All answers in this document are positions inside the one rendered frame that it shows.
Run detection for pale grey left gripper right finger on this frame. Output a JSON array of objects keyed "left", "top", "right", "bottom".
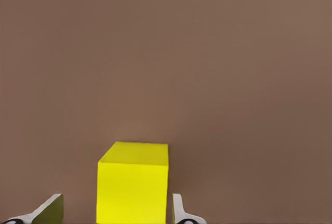
[{"left": 172, "top": 193, "right": 208, "bottom": 224}]

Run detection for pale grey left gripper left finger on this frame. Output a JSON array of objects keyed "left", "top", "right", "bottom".
[{"left": 1, "top": 193, "right": 64, "bottom": 224}]

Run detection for yellow drawer box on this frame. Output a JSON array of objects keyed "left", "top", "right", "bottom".
[{"left": 95, "top": 141, "right": 169, "bottom": 224}]

